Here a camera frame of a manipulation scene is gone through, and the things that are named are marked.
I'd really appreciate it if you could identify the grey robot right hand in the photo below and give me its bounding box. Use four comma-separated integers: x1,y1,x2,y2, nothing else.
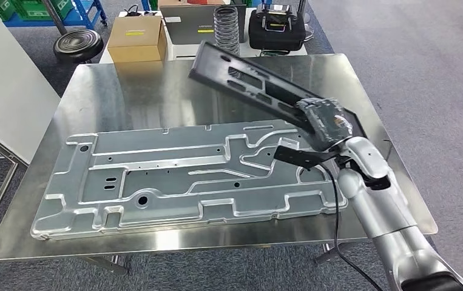
295,97,353,153

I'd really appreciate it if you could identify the black plastic panel part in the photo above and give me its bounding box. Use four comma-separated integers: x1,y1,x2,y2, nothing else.
189,40,369,139

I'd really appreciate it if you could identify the stainless steel workbench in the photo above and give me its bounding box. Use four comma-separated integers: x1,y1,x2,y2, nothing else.
0,53,439,276

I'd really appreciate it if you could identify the blue shelf cart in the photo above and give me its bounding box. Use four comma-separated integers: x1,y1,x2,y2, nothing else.
4,0,107,29

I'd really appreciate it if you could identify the black carrying case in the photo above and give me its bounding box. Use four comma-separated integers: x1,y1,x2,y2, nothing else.
248,3,307,52

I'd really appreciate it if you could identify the stack of black rings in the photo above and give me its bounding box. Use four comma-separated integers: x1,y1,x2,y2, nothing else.
213,5,241,56

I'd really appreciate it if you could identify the stamped metal plate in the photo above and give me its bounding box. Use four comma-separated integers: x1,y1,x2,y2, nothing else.
30,119,348,241

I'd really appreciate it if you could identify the cardboard box with yellow label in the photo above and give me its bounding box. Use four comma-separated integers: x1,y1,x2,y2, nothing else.
107,15,169,64

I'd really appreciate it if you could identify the black round stool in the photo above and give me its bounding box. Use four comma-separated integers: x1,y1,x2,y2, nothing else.
53,28,104,64

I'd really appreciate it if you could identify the white cabinet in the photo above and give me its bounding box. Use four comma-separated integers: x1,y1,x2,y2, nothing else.
0,16,61,166

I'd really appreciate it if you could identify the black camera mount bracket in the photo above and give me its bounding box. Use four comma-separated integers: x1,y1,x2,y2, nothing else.
273,145,339,170

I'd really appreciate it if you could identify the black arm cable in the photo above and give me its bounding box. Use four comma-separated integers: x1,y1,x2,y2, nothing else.
319,162,383,291

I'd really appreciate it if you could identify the grey steel post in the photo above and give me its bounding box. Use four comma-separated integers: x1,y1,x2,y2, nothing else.
42,0,69,35

